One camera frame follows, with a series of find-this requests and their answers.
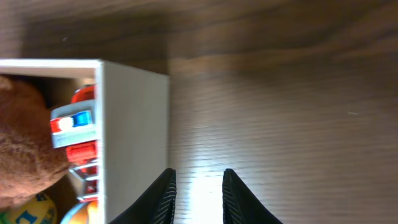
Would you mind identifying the red toy fire truck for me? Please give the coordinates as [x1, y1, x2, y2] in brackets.
[50, 85, 99, 202]

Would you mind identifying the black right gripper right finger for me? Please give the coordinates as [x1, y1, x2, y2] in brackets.
[222, 169, 282, 224]

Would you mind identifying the brown plush toy with carrot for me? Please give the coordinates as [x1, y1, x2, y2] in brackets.
[1, 76, 69, 210]

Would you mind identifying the white cardboard box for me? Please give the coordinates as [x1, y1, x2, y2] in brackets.
[1, 59, 169, 223]

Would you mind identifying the blue and yellow duck toy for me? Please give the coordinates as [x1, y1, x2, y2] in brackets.
[60, 200, 101, 224]

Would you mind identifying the yellow ball with blue letters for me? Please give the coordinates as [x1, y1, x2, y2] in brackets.
[1, 193, 57, 224]

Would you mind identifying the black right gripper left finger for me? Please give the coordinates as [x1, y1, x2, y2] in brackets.
[110, 168, 177, 224]

